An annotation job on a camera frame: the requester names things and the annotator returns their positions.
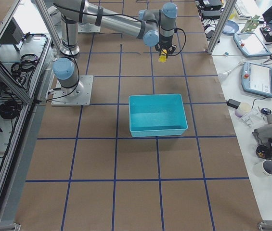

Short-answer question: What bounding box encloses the light blue plastic bin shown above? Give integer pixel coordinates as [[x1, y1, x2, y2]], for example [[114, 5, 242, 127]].
[[129, 93, 188, 137]]

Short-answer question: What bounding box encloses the small black bowl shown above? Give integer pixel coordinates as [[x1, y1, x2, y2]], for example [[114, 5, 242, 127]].
[[256, 145, 272, 159]]

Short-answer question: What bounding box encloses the coiled black cable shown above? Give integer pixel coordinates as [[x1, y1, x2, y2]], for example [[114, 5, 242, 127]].
[[0, 99, 22, 120]]

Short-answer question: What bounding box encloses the black power adapter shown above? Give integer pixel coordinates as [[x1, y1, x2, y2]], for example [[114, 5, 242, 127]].
[[226, 99, 241, 109]]

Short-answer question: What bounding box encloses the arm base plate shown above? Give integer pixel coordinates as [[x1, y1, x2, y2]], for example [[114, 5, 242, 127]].
[[78, 23, 101, 34], [51, 75, 93, 106]]

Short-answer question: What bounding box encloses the yellow beetle toy car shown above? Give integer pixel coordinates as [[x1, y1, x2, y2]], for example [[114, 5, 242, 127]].
[[158, 49, 168, 63]]

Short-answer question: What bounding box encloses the teach pendant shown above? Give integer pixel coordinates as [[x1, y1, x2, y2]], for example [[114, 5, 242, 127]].
[[233, 32, 271, 57], [241, 62, 272, 98]]

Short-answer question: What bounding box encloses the aluminium frame post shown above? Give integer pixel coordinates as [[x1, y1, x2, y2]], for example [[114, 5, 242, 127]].
[[207, 0, 237, 55]]

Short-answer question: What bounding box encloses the upper teach pendant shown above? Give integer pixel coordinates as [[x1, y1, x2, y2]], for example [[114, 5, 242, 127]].
[[233, 32, 271, 57]]

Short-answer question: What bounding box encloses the black electronics box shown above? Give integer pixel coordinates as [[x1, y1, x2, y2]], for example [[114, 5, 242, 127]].
[[197, 0, 222, 19]]

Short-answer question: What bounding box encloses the blue plate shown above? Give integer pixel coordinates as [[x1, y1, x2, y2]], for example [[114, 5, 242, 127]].
[[222, 20, 239, 35]]

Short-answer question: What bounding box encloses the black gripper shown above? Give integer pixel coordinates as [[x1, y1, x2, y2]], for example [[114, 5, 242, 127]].
[[155, 36, 176, 56]]

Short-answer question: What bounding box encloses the grey control box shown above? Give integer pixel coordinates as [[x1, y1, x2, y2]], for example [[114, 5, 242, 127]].
[[0, 17, 24, 51]]

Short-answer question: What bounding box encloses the white paper cup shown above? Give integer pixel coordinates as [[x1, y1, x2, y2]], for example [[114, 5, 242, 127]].
[[235, 103, 251, 117]]

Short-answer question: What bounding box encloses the white mug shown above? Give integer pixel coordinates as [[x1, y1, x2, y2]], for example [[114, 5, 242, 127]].
[[253, 160, 272, 177]]

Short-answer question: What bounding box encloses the lower teach pendant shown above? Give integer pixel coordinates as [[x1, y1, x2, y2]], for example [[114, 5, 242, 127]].
[[241, 62, 272, 98]]

